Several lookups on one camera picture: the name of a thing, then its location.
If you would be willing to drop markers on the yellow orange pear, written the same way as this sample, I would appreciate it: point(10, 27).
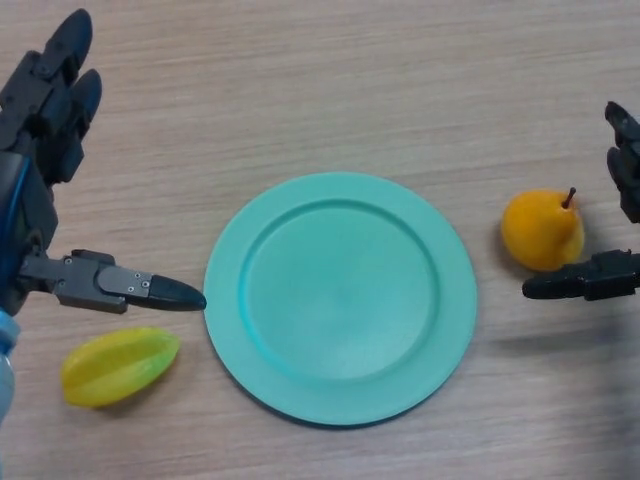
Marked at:
point(537, 230)

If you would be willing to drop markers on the green round plate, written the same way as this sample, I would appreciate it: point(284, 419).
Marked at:
point(340, 300)

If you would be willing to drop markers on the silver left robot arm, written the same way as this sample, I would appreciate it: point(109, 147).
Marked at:
point(6, 365)

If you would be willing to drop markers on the yellow green starfruit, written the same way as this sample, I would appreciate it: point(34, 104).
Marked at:
point(117, 367)

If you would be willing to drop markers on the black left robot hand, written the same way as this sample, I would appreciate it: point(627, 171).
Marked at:
point(80, 277)

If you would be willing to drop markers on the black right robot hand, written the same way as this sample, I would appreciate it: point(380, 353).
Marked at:
point(615, 275)

